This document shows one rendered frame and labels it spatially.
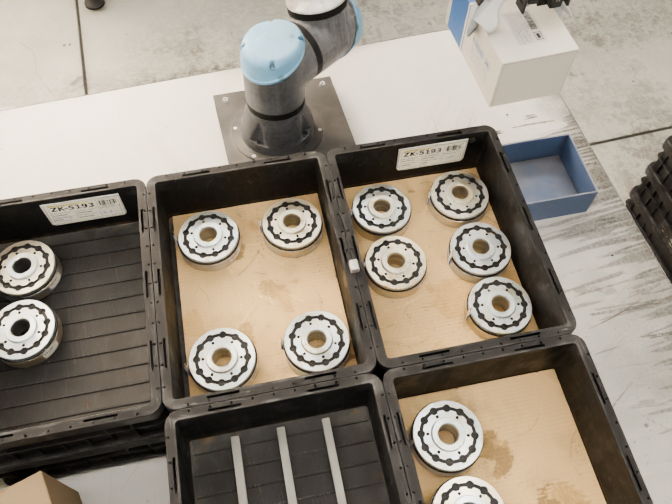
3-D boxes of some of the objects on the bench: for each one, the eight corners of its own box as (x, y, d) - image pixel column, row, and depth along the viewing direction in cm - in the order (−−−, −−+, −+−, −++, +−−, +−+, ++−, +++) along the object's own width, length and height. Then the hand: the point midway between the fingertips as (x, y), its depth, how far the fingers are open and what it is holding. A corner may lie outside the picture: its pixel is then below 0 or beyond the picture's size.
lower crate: (14, 274, 125) (-15, 242, 114) (173, 247, 128) (159, 213, 118) (4, 490, 105) (-31, 475, 95) (192, 452, 108) (178, 433, 98)
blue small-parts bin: (493, 228, 131) (501, 209, 125) (470, 169, 138) (476, 148, 132) (587, 211, 133) (599, 191, 127) (559, 154, 141) (569, 132, 135)
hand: (510, 24), depth 102 cm, fingers closed on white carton, 14 cm apart
